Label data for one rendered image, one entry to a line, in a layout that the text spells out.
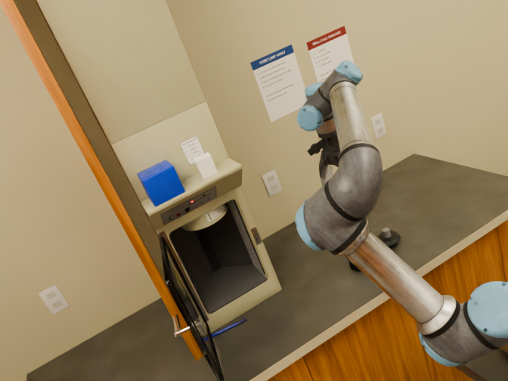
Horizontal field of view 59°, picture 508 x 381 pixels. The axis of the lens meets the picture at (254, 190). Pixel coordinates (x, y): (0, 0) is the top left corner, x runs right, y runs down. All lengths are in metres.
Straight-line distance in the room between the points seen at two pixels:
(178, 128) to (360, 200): 0.67
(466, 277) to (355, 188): 1.02
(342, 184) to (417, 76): 1.55
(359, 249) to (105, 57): 0.86
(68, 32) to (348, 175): 0.84
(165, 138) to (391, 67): 1.31
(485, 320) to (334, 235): 0.36
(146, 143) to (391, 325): 1.07
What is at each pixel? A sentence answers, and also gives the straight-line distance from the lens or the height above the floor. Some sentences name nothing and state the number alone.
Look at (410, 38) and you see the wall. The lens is 2.42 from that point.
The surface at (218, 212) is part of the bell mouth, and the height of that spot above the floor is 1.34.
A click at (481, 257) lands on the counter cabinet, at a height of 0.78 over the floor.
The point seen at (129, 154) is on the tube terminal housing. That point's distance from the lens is 1.40.
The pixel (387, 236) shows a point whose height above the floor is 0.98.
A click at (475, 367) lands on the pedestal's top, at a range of 1.36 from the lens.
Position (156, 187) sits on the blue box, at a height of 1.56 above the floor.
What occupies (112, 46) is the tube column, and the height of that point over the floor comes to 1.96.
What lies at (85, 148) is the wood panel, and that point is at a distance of 1.30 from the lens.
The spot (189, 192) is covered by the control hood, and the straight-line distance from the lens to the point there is 1.35.
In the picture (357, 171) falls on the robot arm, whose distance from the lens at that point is 0.98.
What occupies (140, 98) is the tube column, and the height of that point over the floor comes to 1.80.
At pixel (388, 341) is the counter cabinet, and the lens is 1.78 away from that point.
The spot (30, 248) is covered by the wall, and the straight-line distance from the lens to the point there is 1.92.
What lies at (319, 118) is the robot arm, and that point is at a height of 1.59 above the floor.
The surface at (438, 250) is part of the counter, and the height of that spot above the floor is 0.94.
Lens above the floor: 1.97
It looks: 23 degrees down
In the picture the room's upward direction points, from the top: 21 degrees counter-clockwise
